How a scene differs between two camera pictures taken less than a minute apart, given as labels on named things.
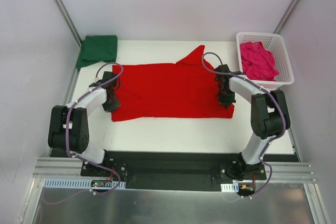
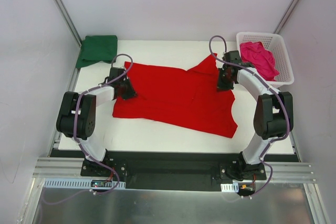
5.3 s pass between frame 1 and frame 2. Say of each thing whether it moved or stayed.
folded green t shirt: stayed
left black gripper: moved
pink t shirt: stayed
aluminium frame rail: stayed
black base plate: stayed
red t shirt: moved
